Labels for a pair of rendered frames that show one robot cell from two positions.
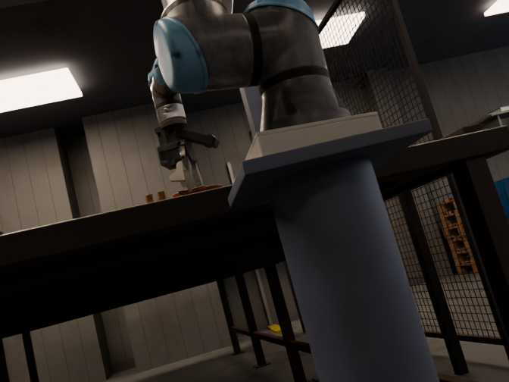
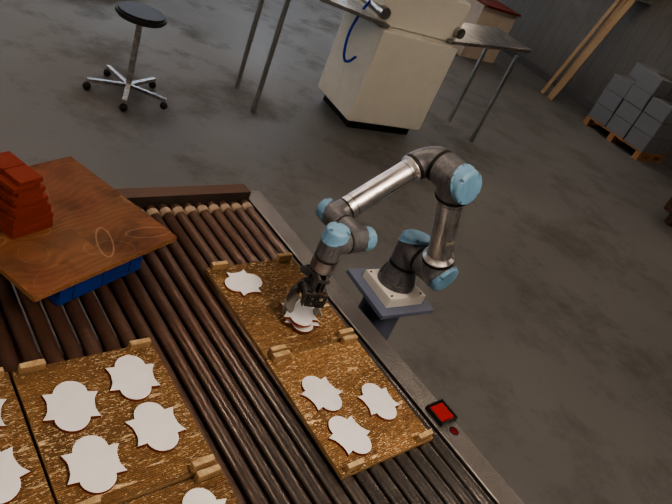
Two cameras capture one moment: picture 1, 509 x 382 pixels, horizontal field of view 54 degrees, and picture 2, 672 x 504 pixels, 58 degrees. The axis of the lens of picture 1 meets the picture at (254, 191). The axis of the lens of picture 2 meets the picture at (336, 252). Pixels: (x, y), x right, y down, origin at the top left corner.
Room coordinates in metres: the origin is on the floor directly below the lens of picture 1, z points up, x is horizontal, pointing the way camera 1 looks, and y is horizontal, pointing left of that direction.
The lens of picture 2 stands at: (2.14, 1.43, 2.20)
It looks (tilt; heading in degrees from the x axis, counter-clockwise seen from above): 32 degrees down; 236
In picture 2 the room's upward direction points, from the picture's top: 25 degrees clockwise
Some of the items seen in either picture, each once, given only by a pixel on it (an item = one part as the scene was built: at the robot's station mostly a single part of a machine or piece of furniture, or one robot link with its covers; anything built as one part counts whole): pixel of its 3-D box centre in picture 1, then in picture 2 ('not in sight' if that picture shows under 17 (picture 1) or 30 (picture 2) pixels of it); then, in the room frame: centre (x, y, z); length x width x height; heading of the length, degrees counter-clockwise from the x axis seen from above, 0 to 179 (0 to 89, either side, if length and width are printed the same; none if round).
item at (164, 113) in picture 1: (171, 116); (324, 263); (1.30, 0.17, 1.19); 0.08 x 0.08 x 0.05
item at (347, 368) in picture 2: not in sight; (348, 400); (1.23, 0.47, 0.93); 0.41 x 0.35 x 0.02; 105
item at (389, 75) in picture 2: not in sight; (391, 54); (-1.05, -3.83, 0.69); 2.91 x 0.73 x 1.39; 7
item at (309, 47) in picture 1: (280, 45); (412, 248); (0.78, -0.11, 1.08); 0.13 x 0.12 x 0.14; 106
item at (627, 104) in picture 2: not in sight; (642, 111); (-6.21, -4.90, 0.55); 1.11 x 0.74 x 1.10; 99
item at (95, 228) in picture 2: not in sight; (55, 218); (2.02, -0.16, 1.03); 0.50 x 0.50 x 0.02; 37
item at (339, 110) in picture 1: (301, 110); (399, 271); (0.78, -0.11, 0.96); 0.15 x 0.15 x 0.10
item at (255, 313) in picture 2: not in sight; (279, 303); (1.33, 0.06, 0.93); 0.41 x 0.35 x 0.02; 106
